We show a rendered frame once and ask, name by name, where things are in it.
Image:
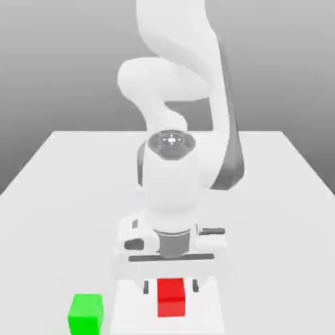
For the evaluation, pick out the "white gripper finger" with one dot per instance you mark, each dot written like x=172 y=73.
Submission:
x=195 y=285
x=145 y=287

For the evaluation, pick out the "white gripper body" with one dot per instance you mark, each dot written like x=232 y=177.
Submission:
x=171 y=268

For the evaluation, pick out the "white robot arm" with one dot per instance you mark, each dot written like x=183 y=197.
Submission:
x=170 y=183

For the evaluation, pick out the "small red cube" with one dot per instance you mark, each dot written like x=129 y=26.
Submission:
x=171 y=298

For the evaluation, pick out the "small green cube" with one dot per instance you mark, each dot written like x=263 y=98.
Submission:
x=85 y=315

